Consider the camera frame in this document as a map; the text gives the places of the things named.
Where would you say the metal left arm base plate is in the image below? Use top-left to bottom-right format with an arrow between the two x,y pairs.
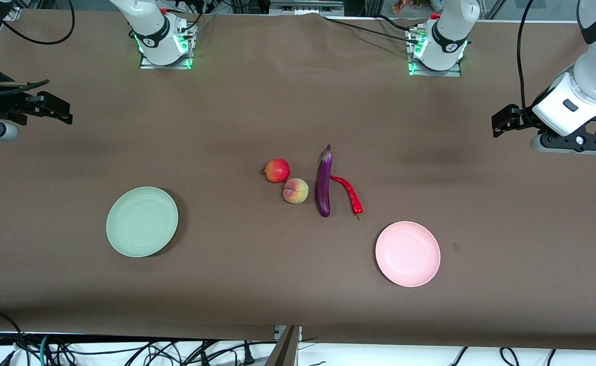
407,28 -> 462,77

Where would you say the thin black base cable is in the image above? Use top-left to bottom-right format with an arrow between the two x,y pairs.
168,0 -> 217,34

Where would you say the short black table cable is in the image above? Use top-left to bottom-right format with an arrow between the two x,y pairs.
377,14 -> 418,31

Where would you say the aluminium corner profile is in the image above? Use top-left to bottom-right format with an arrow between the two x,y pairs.
2,0 -> 24,21

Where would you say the brown table cloth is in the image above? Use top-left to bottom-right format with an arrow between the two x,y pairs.
0,9 -> 596,351

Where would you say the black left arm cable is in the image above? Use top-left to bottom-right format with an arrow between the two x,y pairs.
517,0 -> 538,111

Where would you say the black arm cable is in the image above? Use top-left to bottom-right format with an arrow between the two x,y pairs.
2,0 -> 76,45
517,0 -> 538,111

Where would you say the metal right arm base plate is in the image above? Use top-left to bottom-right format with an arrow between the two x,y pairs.
139,23 -> 197,70

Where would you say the white lower sheet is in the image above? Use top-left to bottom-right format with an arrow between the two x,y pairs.
0,331 -> 596,366

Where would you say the purple eggplant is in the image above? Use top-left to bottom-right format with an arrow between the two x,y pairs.
315,144 -> 334,218

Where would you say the long black table cable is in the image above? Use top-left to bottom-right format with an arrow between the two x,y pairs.
323,17 -> 421,45

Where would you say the yellow pink peach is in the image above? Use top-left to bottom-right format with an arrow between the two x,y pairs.
283,178 -> 309,204

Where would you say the brown wooden post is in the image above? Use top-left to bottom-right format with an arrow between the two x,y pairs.
265,325 -> 301,366

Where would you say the pale green plate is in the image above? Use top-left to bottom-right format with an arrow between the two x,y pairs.
106,187 -> 179,258

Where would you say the pink plate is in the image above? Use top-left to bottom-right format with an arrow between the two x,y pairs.
375,221 -> 441,288

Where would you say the aluminium frame bar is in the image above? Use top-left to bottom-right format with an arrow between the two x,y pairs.
270,0 -> 344,16

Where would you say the red chili pepper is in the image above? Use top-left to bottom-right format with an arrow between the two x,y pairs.
330,175 -> 364,221

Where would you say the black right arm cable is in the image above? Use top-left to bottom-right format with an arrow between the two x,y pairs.
2,0 -> 76,45

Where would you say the red pomegranate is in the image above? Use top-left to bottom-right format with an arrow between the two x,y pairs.
262,159 -> 291,184

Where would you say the orange toy clutter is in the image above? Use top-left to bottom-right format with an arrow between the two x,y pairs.
392,0 -> 431,15

